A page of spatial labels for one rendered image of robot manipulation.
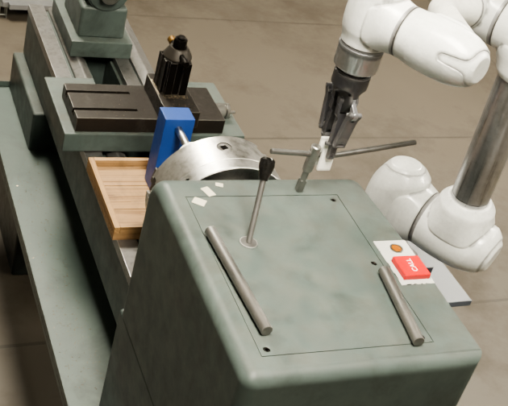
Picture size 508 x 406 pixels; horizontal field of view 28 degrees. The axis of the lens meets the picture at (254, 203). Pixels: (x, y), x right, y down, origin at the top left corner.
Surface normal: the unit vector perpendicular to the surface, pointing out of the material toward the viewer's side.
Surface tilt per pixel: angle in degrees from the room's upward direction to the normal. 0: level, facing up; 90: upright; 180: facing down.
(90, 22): 90
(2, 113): 0
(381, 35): 93
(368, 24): 90
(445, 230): 93
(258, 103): 0
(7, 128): 0
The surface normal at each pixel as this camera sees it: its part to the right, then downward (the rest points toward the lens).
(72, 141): 0.33, 0.61
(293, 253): 0.24, -0.79
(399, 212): -0.51, 0.29
